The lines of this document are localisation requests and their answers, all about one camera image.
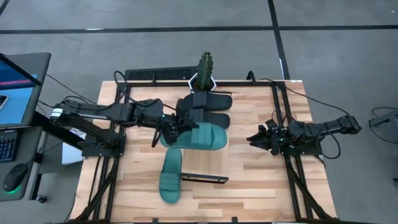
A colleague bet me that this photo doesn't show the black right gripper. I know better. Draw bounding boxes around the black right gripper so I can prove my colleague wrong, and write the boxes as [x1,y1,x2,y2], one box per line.
[247,128,289,156]

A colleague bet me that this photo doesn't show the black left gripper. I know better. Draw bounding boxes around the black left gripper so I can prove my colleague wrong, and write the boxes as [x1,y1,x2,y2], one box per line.
[159,113,200,146]

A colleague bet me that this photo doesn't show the teal slide sandal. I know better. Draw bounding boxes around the teal slide sandal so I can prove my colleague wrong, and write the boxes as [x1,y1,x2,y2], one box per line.
[159,148,183,205]
[160,121,228,151]

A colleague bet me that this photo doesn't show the black slide sandal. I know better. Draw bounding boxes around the black slide sandal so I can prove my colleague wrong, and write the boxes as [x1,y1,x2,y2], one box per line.
[175,107,231,130]
[182,92,233,111]

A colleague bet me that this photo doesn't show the white plant pot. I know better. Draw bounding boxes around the white plant pot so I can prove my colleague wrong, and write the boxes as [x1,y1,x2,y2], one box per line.
[187,72,218,93]

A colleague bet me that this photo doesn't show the green cactus plant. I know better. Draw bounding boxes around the green cactus plant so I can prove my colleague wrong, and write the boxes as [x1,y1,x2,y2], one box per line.
[196,50,215,91]

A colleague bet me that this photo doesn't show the black perforated floor grille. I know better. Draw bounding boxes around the black perforated floor grille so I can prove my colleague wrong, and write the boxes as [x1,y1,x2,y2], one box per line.
[124,65,198,81]

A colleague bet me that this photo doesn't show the white box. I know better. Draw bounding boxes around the white box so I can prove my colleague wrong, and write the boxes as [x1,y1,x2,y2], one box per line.
[61,133,85,166]

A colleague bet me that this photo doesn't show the grey floor box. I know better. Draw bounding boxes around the grey floor box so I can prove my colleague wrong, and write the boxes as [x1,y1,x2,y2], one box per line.
[371,108,398,144]

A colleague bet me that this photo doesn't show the black diagonal support bar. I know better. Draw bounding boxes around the black diagonal support bar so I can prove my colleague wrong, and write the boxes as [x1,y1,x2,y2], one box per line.
[30,111,85,151]

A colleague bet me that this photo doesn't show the grey desk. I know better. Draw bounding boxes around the grey desk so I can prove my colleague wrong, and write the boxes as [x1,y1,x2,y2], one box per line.
[0,126,44,203]

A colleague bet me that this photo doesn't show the computer monitor with blue screen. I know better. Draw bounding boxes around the computer monitor with blue screen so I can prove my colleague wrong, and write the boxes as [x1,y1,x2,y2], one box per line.
[0,52,52,130]

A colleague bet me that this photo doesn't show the black computer mouse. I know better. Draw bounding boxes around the black computer mouse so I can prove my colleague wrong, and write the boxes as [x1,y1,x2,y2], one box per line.
[2,163,29,193]

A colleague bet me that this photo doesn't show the black keyboard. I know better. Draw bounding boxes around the black keyboard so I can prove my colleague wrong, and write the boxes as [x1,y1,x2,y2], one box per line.
[0,129,19,164]

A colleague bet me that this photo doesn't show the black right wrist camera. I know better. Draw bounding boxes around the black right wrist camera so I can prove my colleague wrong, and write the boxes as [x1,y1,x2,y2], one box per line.
[266,119,280,132]

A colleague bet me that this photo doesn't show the wooden shelf with black frame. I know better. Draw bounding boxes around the wooden shelf with black frame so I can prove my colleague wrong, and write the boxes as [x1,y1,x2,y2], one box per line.
[180,90,233,184]

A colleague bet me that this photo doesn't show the black metal table frame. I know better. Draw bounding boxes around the black metal table frame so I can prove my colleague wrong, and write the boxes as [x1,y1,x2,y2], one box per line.
[73,79,335,223]

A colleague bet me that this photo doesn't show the long black cable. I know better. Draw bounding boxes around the long black cable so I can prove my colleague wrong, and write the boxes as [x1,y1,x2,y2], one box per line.
[247,70,351,118]

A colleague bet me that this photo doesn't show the black right arm cable loop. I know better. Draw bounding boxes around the black right arm cable loop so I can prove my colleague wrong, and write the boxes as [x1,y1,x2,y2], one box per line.
[315,132,342,160]

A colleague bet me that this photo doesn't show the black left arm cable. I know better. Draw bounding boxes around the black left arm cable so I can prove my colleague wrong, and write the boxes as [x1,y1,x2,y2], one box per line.
[113,70,131,103]

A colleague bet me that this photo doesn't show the black floor cable loop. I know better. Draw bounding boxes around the black floor cable loop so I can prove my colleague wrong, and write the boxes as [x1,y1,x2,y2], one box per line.
[368,106,398,144]

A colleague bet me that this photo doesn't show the thin black floor cable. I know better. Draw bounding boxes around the thin black floor cable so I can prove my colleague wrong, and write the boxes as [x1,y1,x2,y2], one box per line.
[45,73,97,105]

